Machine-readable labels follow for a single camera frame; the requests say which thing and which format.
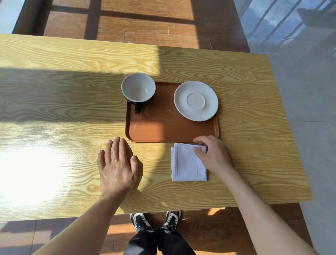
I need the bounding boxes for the person's left hand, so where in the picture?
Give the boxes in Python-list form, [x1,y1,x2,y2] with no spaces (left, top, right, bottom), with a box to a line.
[97,137,139,195]

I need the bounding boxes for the person's right hand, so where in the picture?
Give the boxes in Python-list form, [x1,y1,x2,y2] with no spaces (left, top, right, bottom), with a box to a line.
[193,135,235,177]

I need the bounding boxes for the white cloth napkin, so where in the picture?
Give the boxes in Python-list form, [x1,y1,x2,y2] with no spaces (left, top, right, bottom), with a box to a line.
[171,143,208,182]

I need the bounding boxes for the person's right forearm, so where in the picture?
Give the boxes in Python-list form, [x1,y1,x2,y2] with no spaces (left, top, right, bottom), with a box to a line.
[217,168,320,255]

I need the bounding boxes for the person's left forearm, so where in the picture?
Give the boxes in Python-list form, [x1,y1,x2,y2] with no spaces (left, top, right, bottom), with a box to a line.
[33,191,130,255]

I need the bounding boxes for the brown wooden serving tray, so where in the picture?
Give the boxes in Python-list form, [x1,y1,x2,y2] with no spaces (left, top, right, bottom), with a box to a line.
[125,82,219,143]

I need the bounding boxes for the white round saucer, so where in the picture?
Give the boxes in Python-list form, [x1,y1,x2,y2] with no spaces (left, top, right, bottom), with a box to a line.
[174,81,219,122]

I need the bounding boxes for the person's left black-white sneaker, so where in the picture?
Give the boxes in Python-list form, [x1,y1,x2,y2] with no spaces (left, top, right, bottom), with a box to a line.
[130,213,154,233]

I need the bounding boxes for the person's black-white sneaker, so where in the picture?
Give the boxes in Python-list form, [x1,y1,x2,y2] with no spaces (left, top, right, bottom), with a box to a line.
[130,213,154,233]
[164,210,182,232]

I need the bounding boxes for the person's right black-white sneaker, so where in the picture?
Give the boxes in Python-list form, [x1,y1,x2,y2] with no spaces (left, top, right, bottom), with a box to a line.
[164,210,182,232]

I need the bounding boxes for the black cup with white inside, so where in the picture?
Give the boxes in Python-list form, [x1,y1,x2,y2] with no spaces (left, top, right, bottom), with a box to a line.
[121,73,156,115]

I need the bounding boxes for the person's black trousers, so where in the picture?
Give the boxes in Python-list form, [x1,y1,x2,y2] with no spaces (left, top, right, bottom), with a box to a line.
[123,226,196,255]

